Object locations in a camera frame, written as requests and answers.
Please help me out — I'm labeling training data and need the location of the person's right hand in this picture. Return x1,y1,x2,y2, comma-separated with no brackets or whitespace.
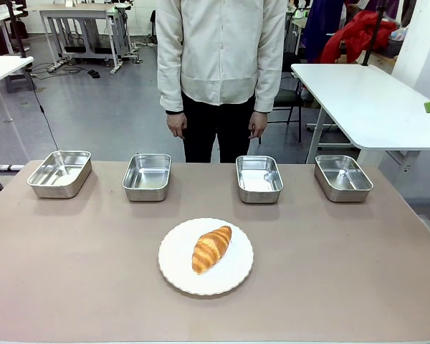
166,112,188,140

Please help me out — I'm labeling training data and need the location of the thin black floor cable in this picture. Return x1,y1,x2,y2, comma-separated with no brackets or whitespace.
27,70,60,152

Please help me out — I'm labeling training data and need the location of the small white side table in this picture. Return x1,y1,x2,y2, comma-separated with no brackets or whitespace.
0,55,35,164

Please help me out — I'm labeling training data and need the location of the red jacket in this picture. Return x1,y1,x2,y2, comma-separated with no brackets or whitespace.
320,9,398,65

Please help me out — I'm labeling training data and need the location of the person's right forearm, cream sleeve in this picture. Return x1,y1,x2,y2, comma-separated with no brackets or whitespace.
156,46,185,115

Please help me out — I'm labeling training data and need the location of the person's left hand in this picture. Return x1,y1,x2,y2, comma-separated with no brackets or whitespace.
248,110,269,140

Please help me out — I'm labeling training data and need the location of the person in cream shirt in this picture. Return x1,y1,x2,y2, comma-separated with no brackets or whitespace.
155,0,289,164

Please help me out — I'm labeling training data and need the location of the black folding chair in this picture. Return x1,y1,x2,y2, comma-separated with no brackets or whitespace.
273,51,306,144

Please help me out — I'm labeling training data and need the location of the white scalloped plate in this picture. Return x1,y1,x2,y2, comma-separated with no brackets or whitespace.
158,217,254,297

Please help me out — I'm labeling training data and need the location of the thin black pole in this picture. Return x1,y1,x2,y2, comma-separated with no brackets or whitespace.
361,0,386,68

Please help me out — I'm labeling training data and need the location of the golden croissant bread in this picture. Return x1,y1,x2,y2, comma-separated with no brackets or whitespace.
191,225,233,275

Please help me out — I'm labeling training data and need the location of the grey metal workbench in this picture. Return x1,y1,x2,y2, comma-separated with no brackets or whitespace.
39,2,134,75

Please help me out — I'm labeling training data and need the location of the thick black pole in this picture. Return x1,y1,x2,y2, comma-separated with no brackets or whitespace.
6,0,28,59

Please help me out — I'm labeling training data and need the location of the dark blue hanging cloth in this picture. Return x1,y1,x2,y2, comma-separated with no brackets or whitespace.
302,0,345,64

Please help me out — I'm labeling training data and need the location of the steel rectangular container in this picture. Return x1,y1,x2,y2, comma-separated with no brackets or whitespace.
314,154,374,204
27,150,93,199
122,153,173,202
235,155,285,204

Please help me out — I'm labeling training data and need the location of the large white side table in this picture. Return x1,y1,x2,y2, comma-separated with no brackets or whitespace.
290,63,430,180

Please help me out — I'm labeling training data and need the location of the person's left forearm, cream sleeve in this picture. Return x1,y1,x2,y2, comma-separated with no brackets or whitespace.
252,46,285,114

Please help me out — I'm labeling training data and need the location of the grey plastic basket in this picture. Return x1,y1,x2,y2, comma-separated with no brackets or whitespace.
388,27,406,59

